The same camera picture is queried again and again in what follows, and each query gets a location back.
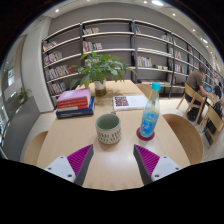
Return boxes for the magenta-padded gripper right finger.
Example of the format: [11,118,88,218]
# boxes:
[133,143,183,186]

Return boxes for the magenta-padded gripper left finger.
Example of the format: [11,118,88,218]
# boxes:
[43,143,95,187]

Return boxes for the clear bottle with blue cap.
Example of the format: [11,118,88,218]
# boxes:
[139,82,162,139]

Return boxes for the flat round red coaster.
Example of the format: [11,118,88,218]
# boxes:
[135,127,156,142]

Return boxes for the thick dark blue book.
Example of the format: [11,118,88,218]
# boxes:
[55,96,96,120]

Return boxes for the patterned grey-green mug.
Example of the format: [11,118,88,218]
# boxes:
[95,112,122,145]

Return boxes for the red book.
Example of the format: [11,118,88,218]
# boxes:
[56,96,93,113]

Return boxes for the slatted wooden chair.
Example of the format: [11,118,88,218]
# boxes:
[176,83,207,123]
[199,104,224,148]

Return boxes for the white card with square code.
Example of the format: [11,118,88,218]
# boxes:
[112,94,149,112]

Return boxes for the pink-covered book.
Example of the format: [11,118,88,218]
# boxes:
[56,88,92,104]

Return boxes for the small leafy plant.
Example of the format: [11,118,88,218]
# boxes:
[15,87,33,106]

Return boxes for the person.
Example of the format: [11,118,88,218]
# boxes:
[185,67,211,121]
[213,82,224,101]

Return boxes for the green potted plant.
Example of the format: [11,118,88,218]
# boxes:
[69,51,138,98]

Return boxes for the grey shelf unit with books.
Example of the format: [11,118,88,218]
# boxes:
[41,18,218,108]

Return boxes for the round ceiling lights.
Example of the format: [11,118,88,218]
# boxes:
[54,0,209,44]

